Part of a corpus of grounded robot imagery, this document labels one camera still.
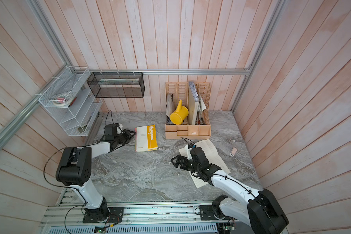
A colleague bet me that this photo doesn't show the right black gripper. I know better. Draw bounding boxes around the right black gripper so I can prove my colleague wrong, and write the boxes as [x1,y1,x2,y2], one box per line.
[171,155,202,174]

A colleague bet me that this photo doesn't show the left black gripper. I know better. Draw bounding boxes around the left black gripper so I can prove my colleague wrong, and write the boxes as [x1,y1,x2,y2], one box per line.
[114,129,137,146]

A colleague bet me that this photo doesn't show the cream notebook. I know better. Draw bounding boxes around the cream notebook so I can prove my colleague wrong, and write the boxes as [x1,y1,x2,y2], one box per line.
[178,139,231,189]

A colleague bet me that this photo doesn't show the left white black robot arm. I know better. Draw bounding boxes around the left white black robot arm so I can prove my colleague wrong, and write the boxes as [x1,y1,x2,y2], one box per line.
[56,123,136,223]

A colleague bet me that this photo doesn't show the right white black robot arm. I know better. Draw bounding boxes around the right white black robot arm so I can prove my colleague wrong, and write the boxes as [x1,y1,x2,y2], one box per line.
[171,145,289,234]

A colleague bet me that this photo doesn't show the yellow watering can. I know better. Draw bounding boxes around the yellow watering can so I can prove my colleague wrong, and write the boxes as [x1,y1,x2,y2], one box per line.
[170,100,189,125]

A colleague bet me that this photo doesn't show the papers in organizer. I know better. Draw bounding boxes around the papers in organizer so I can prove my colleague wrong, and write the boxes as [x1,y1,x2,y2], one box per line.
[198,95,206,125]

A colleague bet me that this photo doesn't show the small pink eraser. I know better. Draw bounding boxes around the small pink eraser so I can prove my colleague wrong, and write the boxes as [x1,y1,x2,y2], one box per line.
[230,147,238,157]

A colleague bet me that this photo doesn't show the cream book in organizer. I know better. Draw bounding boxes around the cream book in organizer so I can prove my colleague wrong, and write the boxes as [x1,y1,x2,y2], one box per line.
[188,81,199,125]

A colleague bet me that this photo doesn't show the beige desk organizer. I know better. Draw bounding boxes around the beige desk organizer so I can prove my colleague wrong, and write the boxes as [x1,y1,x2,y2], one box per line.
[165,82,211,139]

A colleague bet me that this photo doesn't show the tape roll on shelf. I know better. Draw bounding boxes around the tape roll on shelf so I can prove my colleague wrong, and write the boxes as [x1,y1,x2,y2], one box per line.
[52,93,73,107]

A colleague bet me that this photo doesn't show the black mesh wall basket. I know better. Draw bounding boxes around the black mesh wall basket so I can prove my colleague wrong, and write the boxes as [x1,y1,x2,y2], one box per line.
[87,71,145,98]

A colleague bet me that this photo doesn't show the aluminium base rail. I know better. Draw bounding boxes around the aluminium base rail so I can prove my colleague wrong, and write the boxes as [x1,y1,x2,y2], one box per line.
[40,201,242,234]

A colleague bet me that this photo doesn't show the white wire shelf rack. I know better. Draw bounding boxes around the white wire shelf rack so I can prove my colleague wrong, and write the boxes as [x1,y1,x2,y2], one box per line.
[39,66,102,137]

